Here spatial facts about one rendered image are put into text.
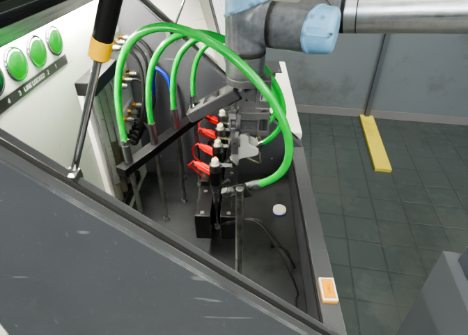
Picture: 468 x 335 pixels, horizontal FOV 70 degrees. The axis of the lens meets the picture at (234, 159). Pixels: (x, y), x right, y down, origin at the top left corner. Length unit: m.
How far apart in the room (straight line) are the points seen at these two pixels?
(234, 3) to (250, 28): 0.05
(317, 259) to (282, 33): 0.48
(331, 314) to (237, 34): 0.54
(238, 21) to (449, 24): 0.35
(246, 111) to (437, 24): 0.35
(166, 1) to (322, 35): 0.55
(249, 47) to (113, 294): 0.44
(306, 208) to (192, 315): 0.46
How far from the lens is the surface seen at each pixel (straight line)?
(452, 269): 1.10
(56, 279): 0.54
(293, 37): 0.57
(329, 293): 0.72
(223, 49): 0.53
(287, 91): 1.43
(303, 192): 0.93
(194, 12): 1.00
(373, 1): 0.68
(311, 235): 0.83
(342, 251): 2.09
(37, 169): 0.42
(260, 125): 0.68
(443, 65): 3.47
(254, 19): 0.59
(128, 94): 1.04
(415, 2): 0.68
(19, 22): 0.58
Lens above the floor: 1.55
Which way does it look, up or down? 36 degrees down
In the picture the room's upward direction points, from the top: straight up
